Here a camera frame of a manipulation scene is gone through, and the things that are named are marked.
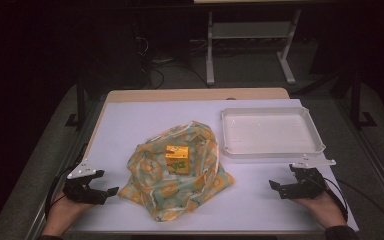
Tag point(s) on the white table cover sheet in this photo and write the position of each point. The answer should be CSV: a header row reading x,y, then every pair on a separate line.
x,y
120,133

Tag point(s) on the orange yellow box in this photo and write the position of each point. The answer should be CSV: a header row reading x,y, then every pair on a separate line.
x,y
177,160

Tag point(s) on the person's left hand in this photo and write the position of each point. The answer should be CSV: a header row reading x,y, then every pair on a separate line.
x,y
61,215

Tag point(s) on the black metal stand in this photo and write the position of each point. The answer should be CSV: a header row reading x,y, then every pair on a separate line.
x,y
80,100
356,100

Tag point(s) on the white metal table frame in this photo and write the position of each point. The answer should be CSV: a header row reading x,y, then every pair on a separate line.
x,y
250,30

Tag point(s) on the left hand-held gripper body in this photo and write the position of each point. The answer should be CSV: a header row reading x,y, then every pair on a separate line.
x,y
80,191

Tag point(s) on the person's right hand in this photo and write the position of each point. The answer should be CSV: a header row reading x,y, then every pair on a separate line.
x,y
323,210

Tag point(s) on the white plastic tray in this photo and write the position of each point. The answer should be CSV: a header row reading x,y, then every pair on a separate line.
x,y
270,131

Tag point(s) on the patterned green orange cloth bag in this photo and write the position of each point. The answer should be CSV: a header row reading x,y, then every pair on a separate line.
x,y
150,190

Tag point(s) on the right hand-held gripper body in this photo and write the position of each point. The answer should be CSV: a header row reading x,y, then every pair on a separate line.
x,y
310,183

